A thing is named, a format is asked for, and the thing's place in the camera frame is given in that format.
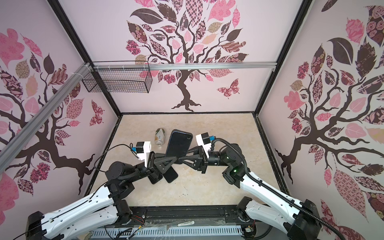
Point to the aluminium rail left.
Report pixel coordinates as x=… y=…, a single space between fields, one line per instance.
x=13 y=148

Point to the black smartphone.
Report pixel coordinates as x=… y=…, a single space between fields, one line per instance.
x=179 y=143

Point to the crushed green drink can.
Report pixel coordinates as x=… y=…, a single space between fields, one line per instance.
x=160 y=137

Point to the white slotted cable duct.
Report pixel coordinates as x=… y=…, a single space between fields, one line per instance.
x=160 y=233

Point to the black phone case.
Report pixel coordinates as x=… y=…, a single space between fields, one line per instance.
x=170 y=175

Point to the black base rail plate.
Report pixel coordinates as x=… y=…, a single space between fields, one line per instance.
x=185 y=216

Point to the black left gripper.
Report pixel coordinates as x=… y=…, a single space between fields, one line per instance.
x=156 y=166

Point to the black wire basket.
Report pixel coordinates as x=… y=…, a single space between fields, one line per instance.
x=119 y=77

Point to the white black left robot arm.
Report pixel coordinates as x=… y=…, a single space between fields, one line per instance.
x=105 y=206

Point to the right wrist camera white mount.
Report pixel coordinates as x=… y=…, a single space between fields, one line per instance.
x=204 y=140

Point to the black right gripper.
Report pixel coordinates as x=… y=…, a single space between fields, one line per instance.
x=200 y=158

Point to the aluminium rail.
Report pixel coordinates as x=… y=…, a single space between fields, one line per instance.
x=13 y=148
x=198 y=66

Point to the aluminium rail back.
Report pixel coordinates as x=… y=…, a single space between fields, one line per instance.
x=198 y=66

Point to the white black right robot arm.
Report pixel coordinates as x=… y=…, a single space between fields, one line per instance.
x=297 y=219

